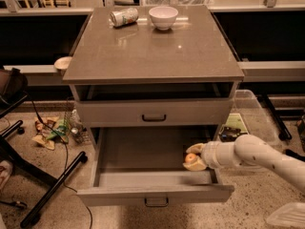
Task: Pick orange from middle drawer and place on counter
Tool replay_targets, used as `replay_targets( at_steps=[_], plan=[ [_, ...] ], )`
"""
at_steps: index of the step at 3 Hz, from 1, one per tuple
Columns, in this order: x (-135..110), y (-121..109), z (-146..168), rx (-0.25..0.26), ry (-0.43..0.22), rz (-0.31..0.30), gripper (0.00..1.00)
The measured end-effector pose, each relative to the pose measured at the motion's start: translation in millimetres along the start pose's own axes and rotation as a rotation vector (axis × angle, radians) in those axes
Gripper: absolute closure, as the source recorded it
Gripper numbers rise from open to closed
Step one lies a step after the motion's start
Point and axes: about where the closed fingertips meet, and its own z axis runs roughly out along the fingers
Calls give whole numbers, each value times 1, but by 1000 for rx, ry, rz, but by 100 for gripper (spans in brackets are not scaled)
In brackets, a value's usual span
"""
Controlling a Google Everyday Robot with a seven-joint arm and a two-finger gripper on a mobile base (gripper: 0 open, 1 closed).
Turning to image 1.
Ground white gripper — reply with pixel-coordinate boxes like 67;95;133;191
183;141;237;171

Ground orange fruit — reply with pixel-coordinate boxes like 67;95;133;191
185;154;197;163

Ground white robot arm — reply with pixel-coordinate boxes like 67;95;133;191
183;135;305;192

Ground closed grey upper drawer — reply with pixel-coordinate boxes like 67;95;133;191
75;99;233;127

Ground open grey lower drawer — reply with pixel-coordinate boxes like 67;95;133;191
77;126;234;207

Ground grey drawer cabinet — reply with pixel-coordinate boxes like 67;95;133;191
62;5;245;208

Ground clear plastic storage bin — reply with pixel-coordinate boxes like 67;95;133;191
214;89;284;174

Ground clear bin lid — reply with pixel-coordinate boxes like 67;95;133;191
266;202;305;227

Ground white bowl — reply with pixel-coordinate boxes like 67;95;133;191
149;6;178;31

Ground snack bags on floor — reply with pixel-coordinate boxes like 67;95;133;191
32;116;69;150

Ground tipped soda can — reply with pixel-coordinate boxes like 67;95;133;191
110;8;138;28

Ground black chair base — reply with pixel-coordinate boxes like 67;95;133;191
0;120;88;229

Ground dark bag on chair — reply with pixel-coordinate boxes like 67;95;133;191
0;68;28;105

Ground wire basket on floor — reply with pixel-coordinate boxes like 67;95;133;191
64;96;90;145

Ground black cable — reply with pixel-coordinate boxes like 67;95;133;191
27;93;93;229

